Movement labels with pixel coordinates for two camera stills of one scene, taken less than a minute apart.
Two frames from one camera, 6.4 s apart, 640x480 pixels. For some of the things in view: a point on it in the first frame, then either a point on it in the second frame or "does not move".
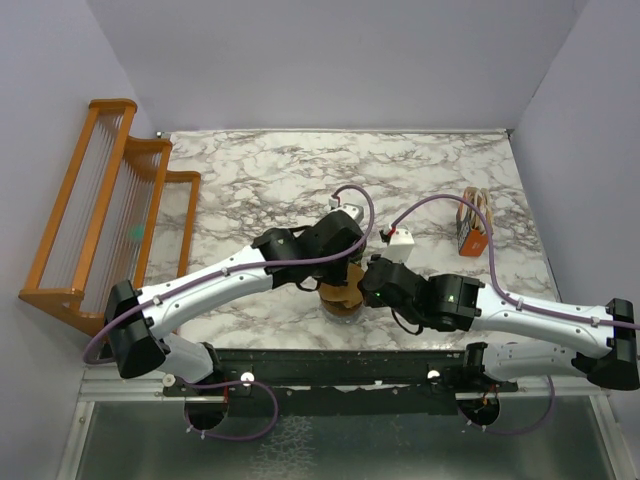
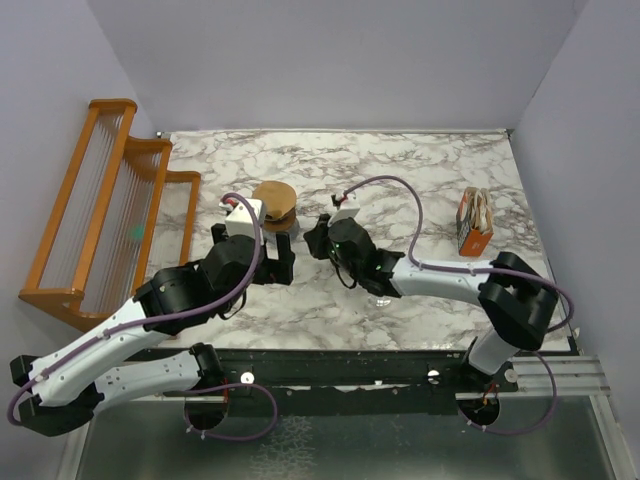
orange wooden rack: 126,218 does not move
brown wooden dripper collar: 337,306 to 280,223
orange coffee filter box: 471,230 does not move
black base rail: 340,382 does not move
